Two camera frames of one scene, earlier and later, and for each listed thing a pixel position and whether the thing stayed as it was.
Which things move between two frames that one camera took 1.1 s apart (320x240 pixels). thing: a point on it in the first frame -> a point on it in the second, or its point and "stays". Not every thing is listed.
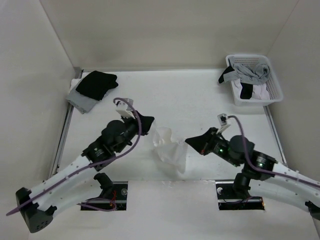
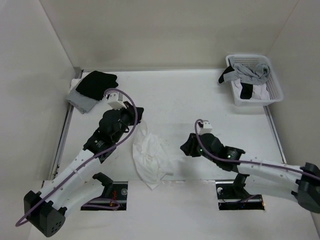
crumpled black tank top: (246, 91) stays
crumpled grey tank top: (255, 73) stays
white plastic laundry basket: (274, 88) stays
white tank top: (169, 157) -> (150, 157)
